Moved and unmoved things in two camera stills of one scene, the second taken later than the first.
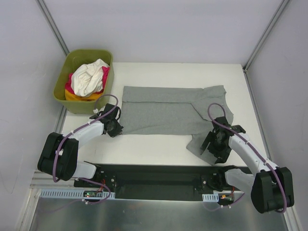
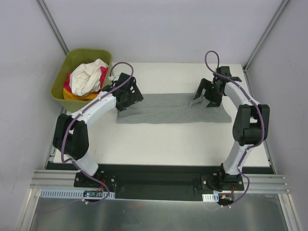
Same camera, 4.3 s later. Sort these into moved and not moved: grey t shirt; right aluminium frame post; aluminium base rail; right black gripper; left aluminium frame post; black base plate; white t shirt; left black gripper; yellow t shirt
Moved: left black gripper; grey t shirt; right black gripper
Not moved: yellow t shirt; left aluminium frame post; aluminium base rail; right aluminium frame post; white t shirt; black base plate
